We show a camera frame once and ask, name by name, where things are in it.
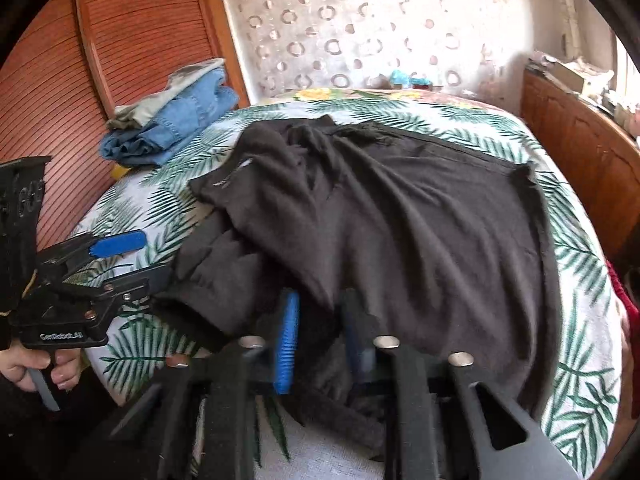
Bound turquoise object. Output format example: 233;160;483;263
389;69;432;91

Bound red cloth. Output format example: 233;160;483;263
604;257;640;421

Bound folded blue jeans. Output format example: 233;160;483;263
100;67;240;168

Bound black pants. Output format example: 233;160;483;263
150;114;563;461

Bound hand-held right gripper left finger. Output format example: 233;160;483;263
107;287;303;480

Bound circle patterned curtain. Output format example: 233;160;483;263
215;0;568;103

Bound folded grey garment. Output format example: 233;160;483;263
107;58;227;131

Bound pile of clutter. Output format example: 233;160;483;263
525;50;640;128

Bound palm leaf printed bed sheet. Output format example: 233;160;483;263
70;89;623;480

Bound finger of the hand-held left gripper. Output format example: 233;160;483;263
37;229;147;272
54;262;174;319

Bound wooden cabinet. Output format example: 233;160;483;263
520;67;640;273

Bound person's left hand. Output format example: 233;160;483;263
0;346;84;393

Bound wooden louvred wardrobe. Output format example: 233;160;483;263
0;0;251;252

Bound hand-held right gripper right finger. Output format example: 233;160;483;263
340;287;581;480

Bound floral printed blanket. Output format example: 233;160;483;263
270;87;506;111

